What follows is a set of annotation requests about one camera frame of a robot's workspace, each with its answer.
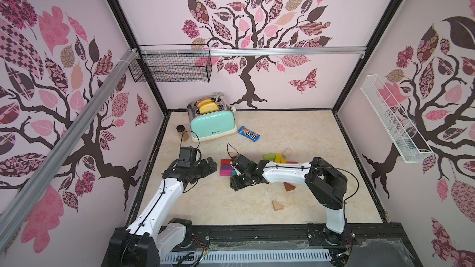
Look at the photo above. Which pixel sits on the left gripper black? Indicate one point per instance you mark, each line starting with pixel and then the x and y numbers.
pixel 212 168

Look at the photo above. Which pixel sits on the purple rectangular block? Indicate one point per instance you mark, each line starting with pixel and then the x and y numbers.
pixel 226 167

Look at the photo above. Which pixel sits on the magenta rectangular block front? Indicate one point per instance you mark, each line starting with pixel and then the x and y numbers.
pixel 226 172

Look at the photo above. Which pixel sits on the lime green block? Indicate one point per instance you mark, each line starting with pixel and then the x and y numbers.
pixel 269 157

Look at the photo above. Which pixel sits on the beige square wooden block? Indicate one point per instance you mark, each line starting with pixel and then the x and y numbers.
pixel 287 153

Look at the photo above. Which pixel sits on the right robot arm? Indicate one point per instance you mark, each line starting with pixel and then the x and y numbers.
pixel 327 184

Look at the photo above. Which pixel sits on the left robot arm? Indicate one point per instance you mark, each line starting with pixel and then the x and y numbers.
pixel 156 211

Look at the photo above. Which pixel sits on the blue candy packet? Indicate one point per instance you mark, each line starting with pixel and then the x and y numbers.
pixel 246 132

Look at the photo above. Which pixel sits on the mint green toy toaster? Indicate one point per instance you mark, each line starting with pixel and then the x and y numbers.
pixel 212 125

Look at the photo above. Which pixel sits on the light brown triangular block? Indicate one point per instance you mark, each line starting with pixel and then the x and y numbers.
pixel 277 206

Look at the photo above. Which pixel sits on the small brown spice jar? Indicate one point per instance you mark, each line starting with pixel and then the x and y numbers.
pixel 183 133

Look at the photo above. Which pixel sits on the dark brown triangular block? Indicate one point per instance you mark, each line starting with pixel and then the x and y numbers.
pixel 288 187

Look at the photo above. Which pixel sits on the yellow toast slice front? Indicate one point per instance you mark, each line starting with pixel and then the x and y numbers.
pixel 208 107

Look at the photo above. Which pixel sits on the orange toast slice back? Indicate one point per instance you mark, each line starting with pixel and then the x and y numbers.
pixel 203 101

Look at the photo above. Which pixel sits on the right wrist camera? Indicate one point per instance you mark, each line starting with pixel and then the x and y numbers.
pixel 241 164

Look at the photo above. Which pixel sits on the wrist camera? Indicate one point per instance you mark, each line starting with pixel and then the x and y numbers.
pixel 188 157
pixel 241 164

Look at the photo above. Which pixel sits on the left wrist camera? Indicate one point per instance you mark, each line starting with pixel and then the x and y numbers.
pixel 188 157

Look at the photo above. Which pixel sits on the white slotted cable duct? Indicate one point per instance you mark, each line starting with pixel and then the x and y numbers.
pixel 247 256

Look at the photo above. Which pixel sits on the black wire wall basket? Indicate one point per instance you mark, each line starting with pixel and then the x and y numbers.
pixel 172 63

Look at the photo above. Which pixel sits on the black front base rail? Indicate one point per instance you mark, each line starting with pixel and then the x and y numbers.
pixel 311 233

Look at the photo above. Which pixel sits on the back wall aluminium rail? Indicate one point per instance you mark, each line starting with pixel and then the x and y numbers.
pixel 360 50

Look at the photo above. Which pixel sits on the wall aluminium rail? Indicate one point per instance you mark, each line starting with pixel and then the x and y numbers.
pixel 360 50
pixel 34 188

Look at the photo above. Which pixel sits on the white wire wall shelf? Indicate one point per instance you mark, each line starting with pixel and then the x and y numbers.
pixel 386 100

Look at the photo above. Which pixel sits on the left wall aluminium rail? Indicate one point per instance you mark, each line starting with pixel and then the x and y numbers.
pixel 34 188

